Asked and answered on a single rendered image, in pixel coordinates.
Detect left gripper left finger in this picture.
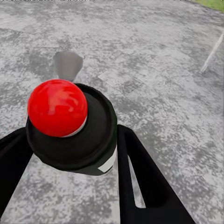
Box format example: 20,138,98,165
0,127,34,218

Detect insectifuge atomizer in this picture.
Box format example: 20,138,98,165
26,50,117,176

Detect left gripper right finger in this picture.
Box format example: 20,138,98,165
117,125,196,224

